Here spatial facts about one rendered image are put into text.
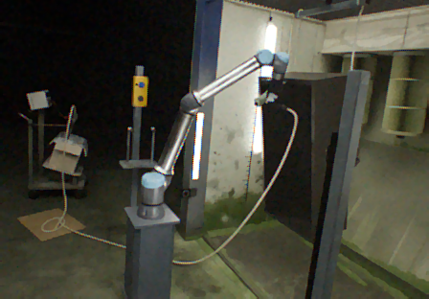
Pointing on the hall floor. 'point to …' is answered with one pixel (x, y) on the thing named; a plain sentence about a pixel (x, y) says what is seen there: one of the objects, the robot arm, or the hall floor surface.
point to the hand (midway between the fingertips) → (267, 100)
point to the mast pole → (341, 182)
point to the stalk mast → (135, 149)
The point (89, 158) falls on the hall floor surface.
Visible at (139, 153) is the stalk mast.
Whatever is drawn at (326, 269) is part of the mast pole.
